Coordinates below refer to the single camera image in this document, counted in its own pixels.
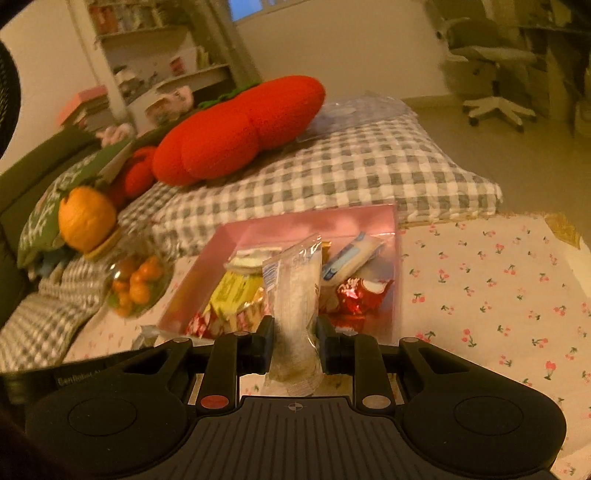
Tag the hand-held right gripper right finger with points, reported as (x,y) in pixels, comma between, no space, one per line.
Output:
(325,344)

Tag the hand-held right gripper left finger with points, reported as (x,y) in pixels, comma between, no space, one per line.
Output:
(265,344)

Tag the clear white bread packet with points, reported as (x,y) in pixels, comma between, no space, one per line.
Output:
(295,300)

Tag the red snack packet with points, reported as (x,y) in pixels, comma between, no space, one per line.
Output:
(364,295)
(201,325)

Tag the yellow snack packet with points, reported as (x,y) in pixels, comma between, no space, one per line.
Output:
(231,290)

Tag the blue white bread packet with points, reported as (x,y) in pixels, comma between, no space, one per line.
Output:
(353,258)

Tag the pink cardboard box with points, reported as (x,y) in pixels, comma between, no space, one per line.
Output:
(286,226)

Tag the clear bag of small oranges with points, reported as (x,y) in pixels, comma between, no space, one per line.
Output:
(138,281)

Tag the orange mandarin plush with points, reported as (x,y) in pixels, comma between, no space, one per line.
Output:
(87,219)

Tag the cherry print tablecloth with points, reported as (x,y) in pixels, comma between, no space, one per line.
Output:
(485,286)

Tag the grey checkered pillow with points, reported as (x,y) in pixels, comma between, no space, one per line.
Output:
(346,170)

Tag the green embroidered pillow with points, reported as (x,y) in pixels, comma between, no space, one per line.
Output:
(51,203)

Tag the dark green sofa cushion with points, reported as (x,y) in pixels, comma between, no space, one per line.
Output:
(18,194)

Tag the large red plush cushion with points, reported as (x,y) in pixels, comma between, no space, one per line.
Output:
(231,134)

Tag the small red plush cushion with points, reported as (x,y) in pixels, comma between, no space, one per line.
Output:
(138,170)

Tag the clear plastic bag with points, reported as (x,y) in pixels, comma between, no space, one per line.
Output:
(355,113)

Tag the pink plush toy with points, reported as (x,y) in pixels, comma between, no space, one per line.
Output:
(115,134)

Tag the pink book stack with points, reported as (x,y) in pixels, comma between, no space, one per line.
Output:
(83,104)

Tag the black mesh object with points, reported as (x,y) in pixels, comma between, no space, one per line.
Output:
(7,92)

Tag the white bookshelf with books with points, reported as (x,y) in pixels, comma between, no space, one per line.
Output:
(152,46)

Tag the white office chair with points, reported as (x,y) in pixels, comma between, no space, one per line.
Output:
(489,55)

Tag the window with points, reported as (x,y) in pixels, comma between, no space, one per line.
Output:
(251,8)

